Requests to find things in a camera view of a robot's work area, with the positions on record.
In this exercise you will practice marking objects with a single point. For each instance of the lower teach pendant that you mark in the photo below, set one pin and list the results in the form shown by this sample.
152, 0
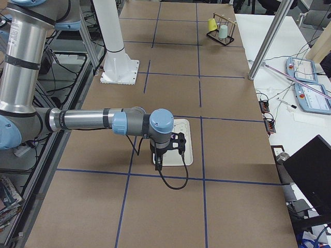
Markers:
311, 101

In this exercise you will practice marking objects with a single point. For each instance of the teach pendant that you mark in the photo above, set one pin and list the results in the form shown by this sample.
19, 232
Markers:
302, 69
311, 101

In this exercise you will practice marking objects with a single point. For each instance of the upper small electronics box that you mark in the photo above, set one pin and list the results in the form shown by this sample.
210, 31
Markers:
264, 106

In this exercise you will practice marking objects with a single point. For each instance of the stack of magazines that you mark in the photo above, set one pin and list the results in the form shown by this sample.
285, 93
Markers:
10, 201

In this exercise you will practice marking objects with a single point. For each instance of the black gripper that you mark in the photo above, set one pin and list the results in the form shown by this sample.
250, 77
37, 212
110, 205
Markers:
159, 154

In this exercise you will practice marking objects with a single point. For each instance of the small electronics box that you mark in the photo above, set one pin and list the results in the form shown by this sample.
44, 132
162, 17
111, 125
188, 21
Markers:
269, 125
264, 106

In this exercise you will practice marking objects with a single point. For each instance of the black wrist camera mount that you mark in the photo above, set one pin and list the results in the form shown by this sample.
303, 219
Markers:
178, 142

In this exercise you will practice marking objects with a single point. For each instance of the aluminium frame post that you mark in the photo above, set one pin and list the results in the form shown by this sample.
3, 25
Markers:
271, 33

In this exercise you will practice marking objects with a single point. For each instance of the lower small electronics box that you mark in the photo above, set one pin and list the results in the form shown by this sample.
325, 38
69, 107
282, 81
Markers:
269, 125

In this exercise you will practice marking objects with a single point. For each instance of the black marker pen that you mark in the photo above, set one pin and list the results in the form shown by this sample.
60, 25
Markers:
286, 103

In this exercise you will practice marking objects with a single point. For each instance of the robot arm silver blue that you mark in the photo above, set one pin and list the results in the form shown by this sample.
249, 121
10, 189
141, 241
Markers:
21, 121

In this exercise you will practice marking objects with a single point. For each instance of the pink reacher grabber stick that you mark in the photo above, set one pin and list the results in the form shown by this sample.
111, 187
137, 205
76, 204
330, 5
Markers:
296, 81

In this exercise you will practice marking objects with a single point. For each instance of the metal cylinder can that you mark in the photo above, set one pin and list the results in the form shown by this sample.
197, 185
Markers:
281, 158

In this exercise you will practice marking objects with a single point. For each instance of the black laptop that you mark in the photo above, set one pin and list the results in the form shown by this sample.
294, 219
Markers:
309, 169

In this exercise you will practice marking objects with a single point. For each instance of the white pedestal column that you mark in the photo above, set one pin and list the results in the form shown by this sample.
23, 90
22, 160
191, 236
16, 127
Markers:
118, 67

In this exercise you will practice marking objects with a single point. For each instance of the black wire cup rack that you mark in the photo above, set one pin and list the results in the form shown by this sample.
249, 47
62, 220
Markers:
222, 20

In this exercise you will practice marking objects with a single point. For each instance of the pale green cup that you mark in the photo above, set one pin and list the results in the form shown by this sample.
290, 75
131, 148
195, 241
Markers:
223, 32

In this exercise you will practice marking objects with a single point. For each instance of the white power strip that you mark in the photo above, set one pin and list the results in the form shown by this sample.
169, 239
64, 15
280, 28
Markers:
21, 150

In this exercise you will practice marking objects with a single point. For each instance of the upper teach pendant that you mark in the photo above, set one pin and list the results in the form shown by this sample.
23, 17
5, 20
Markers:
302, 69

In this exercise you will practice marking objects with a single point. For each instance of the yellow cup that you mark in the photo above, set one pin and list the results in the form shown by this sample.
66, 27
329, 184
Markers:
212, 25

